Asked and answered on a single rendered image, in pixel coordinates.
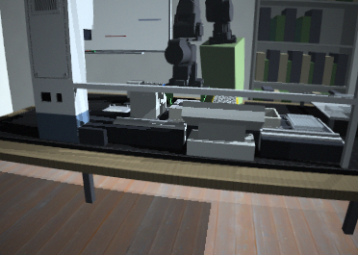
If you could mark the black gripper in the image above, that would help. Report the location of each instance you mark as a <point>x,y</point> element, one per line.
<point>169,97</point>

